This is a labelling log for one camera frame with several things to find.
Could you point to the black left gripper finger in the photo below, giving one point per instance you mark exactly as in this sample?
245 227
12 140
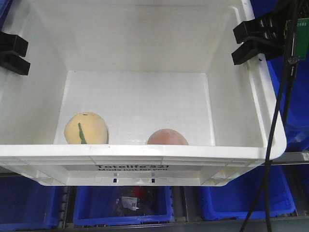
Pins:
15 64
12 44

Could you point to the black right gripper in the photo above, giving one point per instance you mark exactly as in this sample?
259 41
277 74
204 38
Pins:
268 33

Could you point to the yellow plush toy green stripe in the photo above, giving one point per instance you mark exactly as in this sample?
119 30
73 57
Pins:
86 128

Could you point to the white Totelife plastic crate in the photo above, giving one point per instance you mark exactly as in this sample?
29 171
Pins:
142 65

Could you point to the pink plush toy smiling face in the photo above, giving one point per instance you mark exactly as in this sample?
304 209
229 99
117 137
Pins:
167 137

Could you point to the green circuit board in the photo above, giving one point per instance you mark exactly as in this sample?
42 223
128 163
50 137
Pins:
300 43

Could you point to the blue bin upper right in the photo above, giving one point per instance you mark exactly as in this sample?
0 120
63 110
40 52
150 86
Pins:
297 125

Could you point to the blue bin lower left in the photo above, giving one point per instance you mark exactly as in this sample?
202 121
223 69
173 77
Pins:
28 205

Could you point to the blue bin lower right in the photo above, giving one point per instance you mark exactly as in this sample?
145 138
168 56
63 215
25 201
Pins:
234 199

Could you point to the blue bin lower middle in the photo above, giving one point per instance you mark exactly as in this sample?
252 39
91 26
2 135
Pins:
94 206

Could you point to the lower left roller track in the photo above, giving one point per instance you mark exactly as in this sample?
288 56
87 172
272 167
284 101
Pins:
65 214

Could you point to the roller track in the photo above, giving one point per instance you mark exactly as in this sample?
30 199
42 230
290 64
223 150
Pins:
65 214
185 201

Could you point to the lower right roller track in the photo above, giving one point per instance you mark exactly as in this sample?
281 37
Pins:
185 201

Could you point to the clear bag of parts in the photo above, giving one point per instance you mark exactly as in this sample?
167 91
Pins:
135 201

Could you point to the metal shelf front rail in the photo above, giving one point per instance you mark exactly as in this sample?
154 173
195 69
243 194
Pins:
292 158

